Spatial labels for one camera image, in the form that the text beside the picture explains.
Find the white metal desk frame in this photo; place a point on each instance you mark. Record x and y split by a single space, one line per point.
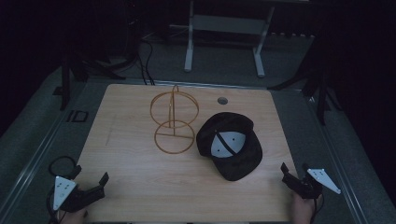
227 25

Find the black tripod stand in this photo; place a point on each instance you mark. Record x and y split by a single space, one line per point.
73 71
320 84

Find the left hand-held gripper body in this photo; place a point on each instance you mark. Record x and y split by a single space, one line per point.
63 190

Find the black baseball cap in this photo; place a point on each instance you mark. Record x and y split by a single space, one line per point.
232 146

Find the person's left hand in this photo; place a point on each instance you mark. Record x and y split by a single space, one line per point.
73 216

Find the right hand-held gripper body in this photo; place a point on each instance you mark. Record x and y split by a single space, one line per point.
311 186

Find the person's right hand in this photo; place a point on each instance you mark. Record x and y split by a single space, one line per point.
302 209

